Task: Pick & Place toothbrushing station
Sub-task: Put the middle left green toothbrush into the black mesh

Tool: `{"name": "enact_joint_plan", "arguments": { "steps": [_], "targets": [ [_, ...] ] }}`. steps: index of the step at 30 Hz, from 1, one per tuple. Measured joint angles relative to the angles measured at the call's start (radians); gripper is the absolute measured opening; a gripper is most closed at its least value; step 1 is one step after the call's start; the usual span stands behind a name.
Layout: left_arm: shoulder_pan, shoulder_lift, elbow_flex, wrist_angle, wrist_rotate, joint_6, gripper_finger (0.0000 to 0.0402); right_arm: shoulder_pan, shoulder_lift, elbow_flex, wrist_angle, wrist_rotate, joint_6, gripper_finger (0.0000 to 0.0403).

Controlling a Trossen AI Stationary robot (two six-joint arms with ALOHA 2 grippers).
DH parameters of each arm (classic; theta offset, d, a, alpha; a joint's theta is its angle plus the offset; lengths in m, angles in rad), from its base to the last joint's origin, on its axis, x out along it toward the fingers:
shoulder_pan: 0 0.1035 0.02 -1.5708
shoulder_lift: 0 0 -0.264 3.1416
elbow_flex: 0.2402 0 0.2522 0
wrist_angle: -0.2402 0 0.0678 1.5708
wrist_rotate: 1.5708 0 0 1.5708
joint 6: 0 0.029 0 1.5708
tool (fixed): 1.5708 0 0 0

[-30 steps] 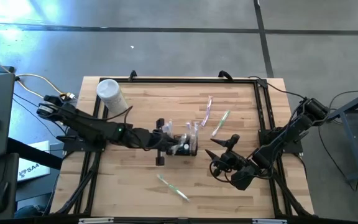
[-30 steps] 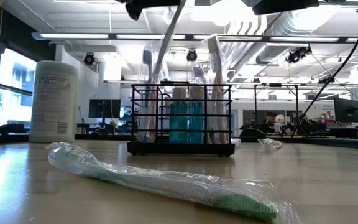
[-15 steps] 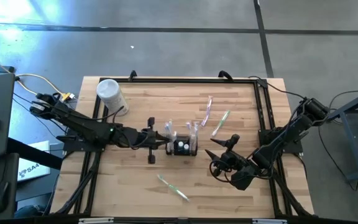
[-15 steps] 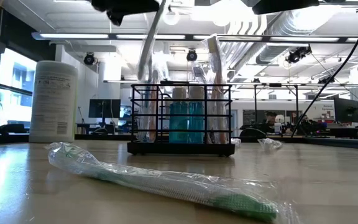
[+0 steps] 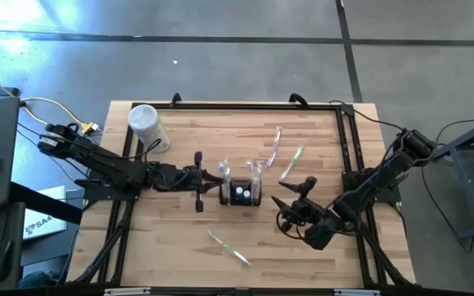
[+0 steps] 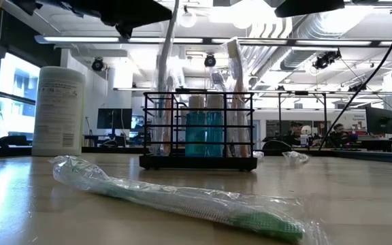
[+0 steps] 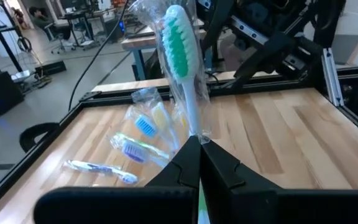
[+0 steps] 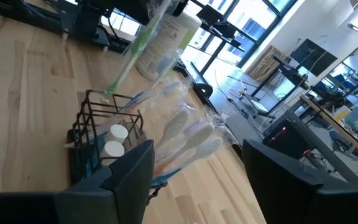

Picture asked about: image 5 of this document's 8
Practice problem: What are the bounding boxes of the black aluminium table frame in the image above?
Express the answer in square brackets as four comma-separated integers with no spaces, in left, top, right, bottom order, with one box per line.
[72,100,417,289]

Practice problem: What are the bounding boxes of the black wire toothbrush rack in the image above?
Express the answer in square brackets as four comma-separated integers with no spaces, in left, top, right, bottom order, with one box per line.
[219,178,263,206]

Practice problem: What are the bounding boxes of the white printed cardboard box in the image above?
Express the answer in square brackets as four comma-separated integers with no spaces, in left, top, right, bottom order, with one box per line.
[21,185,67,241]

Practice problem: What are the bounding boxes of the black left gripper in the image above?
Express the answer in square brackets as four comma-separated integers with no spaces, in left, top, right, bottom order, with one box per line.
[181,151,224,213]

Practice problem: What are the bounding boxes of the orange toothbrush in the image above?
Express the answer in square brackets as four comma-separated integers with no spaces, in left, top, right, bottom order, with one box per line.
[253,160,264,201]

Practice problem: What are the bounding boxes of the blue toothbrush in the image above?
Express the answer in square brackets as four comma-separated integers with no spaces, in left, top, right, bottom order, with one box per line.
[218,160,228,201]

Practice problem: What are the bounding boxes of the grey metal table frame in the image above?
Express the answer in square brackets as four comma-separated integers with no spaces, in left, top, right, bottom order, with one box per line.
[428,113,474,243]

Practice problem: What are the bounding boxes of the black desk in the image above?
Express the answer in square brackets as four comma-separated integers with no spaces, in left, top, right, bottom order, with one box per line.
[0,183,84,291]

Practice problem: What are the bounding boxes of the white wipes canister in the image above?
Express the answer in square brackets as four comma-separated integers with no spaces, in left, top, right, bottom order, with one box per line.
[127,104,171,154]

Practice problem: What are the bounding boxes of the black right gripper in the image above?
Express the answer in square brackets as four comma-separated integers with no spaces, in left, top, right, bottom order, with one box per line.
[271,177,318,231]

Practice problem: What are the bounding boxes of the black floor cable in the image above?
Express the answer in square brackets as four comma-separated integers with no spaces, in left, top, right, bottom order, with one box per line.
[420,118,474,254]

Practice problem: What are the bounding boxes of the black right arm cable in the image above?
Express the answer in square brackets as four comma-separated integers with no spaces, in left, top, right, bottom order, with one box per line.
[328,99,406,132]

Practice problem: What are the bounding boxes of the white frame label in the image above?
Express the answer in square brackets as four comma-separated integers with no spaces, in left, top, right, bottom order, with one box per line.
[333,288,382,296]
[103,287,151,296]

